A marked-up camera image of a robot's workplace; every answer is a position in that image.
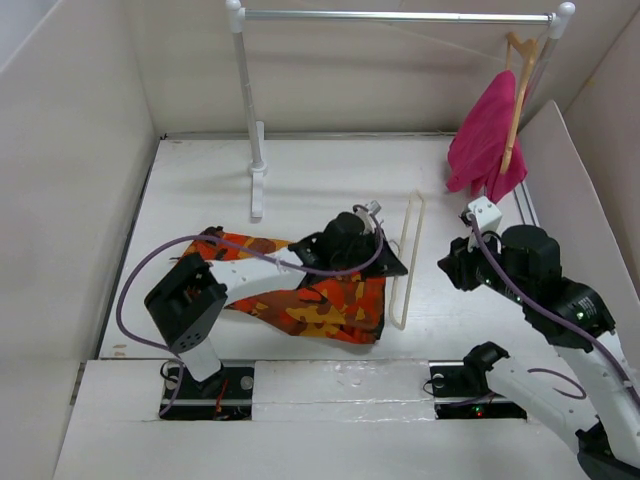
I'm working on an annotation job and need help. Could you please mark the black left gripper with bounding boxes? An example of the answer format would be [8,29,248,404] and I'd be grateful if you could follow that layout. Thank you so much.
[331,227,407,279]

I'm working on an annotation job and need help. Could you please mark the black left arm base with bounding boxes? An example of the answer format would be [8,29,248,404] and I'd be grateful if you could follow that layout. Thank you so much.
[159,361,255,422]

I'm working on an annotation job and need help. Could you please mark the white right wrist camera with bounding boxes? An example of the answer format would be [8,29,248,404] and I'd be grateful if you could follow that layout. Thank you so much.
[460,196,503,233]

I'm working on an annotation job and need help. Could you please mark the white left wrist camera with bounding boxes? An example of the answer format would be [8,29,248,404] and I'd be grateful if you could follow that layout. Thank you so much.
[352,200,382,235]

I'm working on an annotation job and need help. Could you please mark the wooden hanger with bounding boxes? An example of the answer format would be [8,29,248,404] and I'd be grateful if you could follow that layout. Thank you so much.
[500,32,538,175]

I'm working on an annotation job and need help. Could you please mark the white plastic hanger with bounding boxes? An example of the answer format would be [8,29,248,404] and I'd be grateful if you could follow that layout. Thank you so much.
[387,190,426,331]

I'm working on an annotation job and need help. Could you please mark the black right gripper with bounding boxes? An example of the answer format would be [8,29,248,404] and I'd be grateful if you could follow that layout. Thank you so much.
[436,224,531,304]

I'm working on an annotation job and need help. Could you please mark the orange camouflage trousers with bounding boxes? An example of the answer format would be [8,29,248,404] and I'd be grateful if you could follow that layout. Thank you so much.
[171,226,386,345]

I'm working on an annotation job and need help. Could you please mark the pink garment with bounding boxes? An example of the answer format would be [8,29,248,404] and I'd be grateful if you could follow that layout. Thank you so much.
[446,70,528,203]

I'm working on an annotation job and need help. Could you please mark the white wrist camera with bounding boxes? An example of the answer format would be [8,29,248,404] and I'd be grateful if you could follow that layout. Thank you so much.
[460,196,503,233]
[352,200,382,235]

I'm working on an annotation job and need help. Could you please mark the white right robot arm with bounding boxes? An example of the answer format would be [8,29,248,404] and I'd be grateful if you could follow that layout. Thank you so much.
[437,225,639,479]

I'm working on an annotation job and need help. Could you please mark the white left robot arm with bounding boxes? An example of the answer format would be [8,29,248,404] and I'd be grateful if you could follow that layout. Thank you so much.
[144,206,408,397]

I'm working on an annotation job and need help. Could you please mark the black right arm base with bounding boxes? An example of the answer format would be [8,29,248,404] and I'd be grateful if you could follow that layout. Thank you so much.
[423,342,527,420]

